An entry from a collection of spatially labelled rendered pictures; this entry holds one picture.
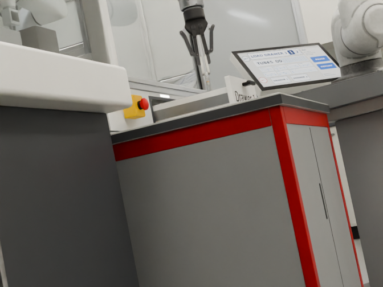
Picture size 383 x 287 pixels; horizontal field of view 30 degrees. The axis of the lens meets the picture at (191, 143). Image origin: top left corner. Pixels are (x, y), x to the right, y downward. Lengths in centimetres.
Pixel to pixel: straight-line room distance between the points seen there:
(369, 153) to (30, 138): 140
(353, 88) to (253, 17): 191
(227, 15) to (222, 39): 15
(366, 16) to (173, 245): 100
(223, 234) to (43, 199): 52
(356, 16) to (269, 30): 190
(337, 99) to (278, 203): 83
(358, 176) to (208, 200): 91
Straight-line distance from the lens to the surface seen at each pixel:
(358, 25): 237
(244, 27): 429
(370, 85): 242
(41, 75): 143
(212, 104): 240
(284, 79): 332
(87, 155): 165
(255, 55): 343
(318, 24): 585
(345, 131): 259
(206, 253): 181
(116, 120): 222
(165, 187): 183
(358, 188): 258
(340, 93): 248
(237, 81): 245
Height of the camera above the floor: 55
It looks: 4 degrees up
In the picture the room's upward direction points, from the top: 11 degrees counter-clockwise
